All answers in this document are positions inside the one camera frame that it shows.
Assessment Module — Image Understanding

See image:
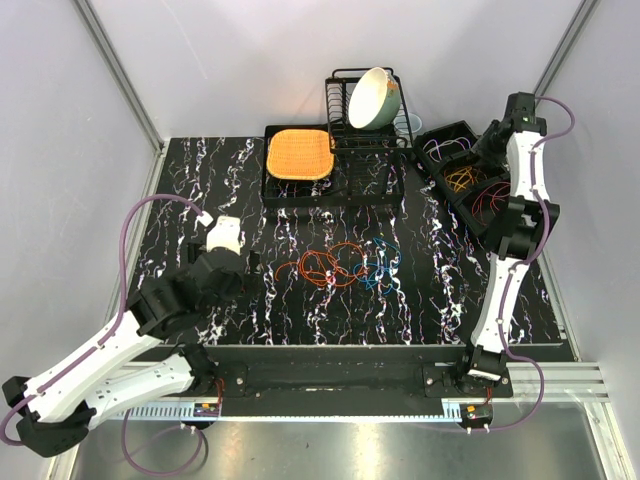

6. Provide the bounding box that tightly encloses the left aluminium frame post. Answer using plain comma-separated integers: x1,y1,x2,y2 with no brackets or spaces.
71,0,164,155

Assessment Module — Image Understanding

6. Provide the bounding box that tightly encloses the slotted cable duct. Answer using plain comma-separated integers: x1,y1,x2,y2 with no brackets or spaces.
129,392,484,423

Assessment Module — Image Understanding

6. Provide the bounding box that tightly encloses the orange woven basket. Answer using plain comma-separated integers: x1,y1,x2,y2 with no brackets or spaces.
266,128,335,181

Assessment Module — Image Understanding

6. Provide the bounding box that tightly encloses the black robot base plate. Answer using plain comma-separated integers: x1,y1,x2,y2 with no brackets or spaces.
206,345,487,398

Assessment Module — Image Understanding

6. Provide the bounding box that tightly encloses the cream ceramic bowl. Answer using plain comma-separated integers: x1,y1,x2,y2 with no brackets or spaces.
348,67,401,130

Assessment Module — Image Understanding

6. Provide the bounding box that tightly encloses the aluminium frame post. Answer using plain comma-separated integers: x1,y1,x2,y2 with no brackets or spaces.
533,0,601,97
71,0,164,155

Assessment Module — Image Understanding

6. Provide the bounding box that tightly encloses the yellow cable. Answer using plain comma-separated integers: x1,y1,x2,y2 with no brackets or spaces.
444,167,484,194

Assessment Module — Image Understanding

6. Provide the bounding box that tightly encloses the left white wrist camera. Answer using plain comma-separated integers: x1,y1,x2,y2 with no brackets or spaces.
205,215,241,255

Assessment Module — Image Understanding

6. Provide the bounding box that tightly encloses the black tray rack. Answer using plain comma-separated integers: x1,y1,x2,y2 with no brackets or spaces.
261,124,405,210

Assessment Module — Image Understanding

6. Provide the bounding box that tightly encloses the black compartment bin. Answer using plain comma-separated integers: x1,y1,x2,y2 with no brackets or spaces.
413,121,510,238

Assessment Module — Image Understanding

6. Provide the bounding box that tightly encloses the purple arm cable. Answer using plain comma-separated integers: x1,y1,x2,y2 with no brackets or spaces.
492,95,576,434
0,195,216,476

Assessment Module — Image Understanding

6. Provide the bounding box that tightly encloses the blue cable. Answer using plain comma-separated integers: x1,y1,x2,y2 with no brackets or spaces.
352,237,402,294

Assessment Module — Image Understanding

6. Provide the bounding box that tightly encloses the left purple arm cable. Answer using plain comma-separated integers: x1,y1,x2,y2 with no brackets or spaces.
0,195,216,476

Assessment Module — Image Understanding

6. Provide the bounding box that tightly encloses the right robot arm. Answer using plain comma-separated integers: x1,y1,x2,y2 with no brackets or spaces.
453,92,559,397

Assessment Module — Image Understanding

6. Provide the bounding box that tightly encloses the black wire dish rack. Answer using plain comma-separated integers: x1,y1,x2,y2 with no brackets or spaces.
325,67,413,155

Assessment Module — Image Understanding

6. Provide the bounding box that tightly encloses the orange cable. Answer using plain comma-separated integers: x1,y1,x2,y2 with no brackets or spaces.
273,242,369,289

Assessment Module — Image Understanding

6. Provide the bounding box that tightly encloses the right aluminium frame post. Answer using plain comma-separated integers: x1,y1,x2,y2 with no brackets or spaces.
533,0,601,97

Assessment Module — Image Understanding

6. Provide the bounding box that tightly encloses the clear plastic cup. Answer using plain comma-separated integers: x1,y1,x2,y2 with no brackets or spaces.
393,113,423,145

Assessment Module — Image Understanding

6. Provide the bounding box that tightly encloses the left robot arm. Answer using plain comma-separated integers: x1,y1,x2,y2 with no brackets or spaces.
1,247,261,458

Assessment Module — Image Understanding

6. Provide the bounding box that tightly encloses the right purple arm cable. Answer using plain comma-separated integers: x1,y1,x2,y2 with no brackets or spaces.
492,95,576,434

